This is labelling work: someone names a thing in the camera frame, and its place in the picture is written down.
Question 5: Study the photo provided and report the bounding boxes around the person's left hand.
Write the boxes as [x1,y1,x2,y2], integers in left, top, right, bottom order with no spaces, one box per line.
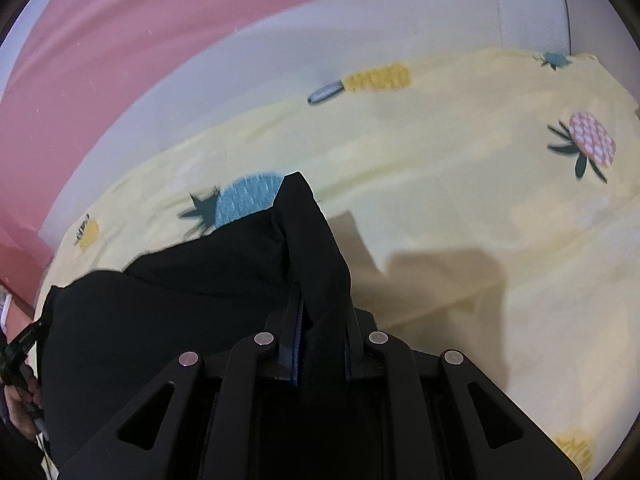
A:
[2,374,47,440]

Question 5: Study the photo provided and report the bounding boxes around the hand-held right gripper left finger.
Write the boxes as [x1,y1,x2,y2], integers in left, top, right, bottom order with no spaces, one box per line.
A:
[57,301,306,480]

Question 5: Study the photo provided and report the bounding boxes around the grey bed headboard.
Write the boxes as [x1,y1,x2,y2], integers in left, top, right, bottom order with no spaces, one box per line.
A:
[559,0,637,58]

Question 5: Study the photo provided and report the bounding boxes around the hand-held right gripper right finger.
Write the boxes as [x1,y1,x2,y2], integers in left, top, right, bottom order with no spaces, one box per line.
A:
[344,305,584,480]

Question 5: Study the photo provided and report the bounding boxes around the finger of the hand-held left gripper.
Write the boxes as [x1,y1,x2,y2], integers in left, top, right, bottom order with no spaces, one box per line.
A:
[9,317,51,358]

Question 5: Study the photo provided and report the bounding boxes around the black coat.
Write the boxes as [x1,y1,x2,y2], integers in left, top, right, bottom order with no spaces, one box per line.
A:
[39,171,357,480]

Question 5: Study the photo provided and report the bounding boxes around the yellow pineapple print bed sheet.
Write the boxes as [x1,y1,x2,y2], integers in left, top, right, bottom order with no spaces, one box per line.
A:
[27,46,640,480]

